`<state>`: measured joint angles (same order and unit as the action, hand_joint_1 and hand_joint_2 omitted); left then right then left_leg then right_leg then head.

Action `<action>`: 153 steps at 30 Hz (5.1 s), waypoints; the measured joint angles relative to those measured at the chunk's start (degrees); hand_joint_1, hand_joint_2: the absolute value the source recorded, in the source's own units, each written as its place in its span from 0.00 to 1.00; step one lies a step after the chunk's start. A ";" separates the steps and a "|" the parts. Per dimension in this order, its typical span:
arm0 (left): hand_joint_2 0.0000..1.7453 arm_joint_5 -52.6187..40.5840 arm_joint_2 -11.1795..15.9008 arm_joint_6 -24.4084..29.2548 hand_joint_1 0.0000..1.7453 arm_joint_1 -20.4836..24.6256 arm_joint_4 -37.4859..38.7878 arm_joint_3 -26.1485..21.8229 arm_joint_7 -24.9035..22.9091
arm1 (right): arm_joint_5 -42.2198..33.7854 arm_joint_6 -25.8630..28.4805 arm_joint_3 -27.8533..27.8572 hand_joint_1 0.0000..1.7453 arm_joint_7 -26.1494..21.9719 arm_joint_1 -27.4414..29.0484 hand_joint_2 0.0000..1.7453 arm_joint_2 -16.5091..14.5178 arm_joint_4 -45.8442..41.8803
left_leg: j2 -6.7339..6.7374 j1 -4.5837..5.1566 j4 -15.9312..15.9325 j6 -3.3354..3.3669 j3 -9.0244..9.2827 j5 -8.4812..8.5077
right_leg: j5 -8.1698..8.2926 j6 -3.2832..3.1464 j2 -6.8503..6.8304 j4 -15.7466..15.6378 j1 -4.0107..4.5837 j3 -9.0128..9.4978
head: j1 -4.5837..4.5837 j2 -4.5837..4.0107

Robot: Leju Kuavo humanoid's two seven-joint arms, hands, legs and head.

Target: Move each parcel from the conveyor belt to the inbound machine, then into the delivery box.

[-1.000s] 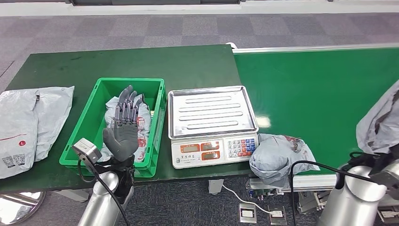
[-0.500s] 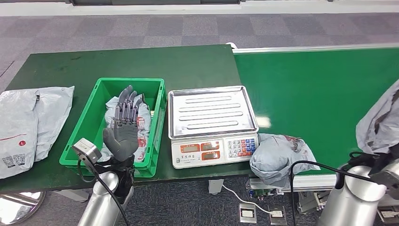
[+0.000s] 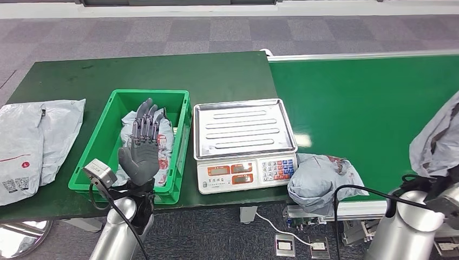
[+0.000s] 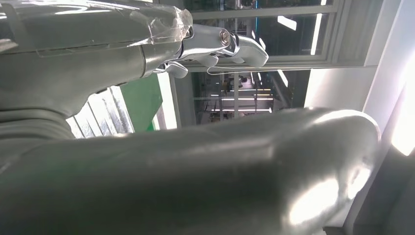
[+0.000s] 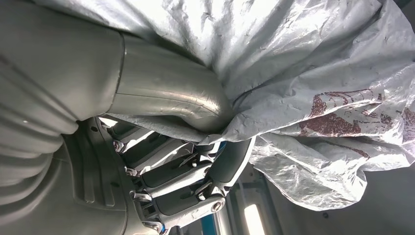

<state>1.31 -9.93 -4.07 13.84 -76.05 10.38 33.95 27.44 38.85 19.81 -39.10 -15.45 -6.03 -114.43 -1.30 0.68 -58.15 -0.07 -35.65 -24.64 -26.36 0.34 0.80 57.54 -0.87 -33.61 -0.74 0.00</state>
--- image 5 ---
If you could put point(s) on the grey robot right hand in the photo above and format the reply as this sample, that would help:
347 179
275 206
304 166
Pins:
162 87

